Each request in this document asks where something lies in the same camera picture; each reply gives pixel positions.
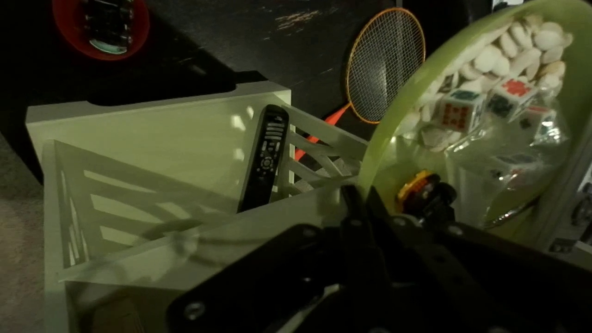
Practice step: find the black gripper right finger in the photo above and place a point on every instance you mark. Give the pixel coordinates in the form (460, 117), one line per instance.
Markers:
(469, 270)

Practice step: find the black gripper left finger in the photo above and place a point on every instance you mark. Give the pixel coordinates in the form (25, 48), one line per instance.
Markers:
(308, 259)

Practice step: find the white lattice shelf unit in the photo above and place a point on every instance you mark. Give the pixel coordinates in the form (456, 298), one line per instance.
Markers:
(160, 135)

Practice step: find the black orange toy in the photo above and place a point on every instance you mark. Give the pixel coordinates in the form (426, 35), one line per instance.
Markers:
(428, 195)

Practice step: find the clear plastic bag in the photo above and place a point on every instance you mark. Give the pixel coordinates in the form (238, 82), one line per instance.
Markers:
(493, 178)

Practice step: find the slim black remote control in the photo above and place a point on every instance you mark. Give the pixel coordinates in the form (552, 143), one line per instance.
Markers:
(267, 154)

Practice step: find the white die red grid print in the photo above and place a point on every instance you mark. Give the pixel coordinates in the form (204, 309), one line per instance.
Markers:
(460, 111)

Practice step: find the small silver ridged object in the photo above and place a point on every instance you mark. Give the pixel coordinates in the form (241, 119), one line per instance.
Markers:
(108, 24)

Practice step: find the red bowl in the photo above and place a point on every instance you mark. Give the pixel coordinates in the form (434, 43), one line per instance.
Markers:
(62, 28)

